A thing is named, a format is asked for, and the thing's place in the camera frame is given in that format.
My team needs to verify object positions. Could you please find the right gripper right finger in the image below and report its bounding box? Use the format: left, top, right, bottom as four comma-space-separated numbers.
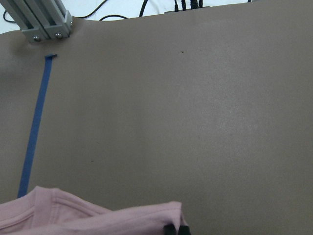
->
178, 225, 191, 235

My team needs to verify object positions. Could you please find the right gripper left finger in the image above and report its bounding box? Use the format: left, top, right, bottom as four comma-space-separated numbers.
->
163, 224, 177, 235

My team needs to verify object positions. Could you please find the pink Snoopy t-shirt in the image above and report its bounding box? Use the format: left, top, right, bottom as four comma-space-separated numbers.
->
0, 186, 188, 235

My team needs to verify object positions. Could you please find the aluminium frame post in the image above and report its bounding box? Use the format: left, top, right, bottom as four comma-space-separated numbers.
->
0, 0, 73, 43

